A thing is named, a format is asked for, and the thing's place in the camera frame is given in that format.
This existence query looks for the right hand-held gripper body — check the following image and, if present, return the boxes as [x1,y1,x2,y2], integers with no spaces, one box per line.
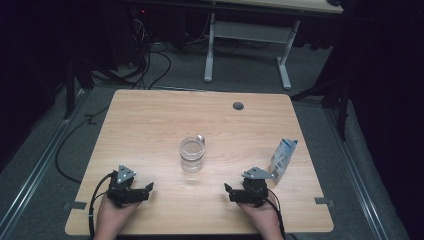
[241,166,275,208]

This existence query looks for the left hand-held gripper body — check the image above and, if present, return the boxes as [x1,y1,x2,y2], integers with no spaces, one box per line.
[106,164,145,208]

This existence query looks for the white and blue pouch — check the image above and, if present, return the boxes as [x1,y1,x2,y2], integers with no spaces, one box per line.
[269,138,299,185]

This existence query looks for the clear glass jar hinged lid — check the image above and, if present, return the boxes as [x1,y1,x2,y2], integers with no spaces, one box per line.
[179,134,206,174]

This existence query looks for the person's left hand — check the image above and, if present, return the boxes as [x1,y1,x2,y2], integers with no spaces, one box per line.
[95,194,143,233]

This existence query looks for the person's right hand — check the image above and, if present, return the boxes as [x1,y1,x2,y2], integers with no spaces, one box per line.
[237,194,282,233]

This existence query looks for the black stand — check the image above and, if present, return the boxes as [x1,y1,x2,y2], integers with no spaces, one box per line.
[291,76,351,141]
[63,56,95,120]

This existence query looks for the black device with red light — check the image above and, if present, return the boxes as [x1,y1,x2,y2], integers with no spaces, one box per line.
[128,6,151,68]

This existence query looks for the right hand-held gripper black cable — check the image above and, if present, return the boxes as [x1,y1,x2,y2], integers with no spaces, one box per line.
[266,188,287,240]

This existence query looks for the hand-held gripper black cable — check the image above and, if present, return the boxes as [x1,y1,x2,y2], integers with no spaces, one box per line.
[266,188,287,240]
[88,172,118,240]

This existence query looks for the left hand-held gripper black cable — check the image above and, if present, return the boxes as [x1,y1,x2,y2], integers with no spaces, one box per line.
[88,172,118,240]

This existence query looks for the long black floor cable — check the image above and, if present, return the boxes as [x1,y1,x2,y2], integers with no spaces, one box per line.
[54,106,111,185]

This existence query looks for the metal floor rail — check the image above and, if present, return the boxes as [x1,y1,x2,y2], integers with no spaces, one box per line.
[0,89,89,236]
[324,106,389,240]

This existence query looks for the bundle of black cables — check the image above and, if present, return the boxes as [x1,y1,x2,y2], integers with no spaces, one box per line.
[126,19,173,90]

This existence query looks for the white metal frame desk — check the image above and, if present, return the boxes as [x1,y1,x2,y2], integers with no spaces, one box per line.
[203,0,344,91]

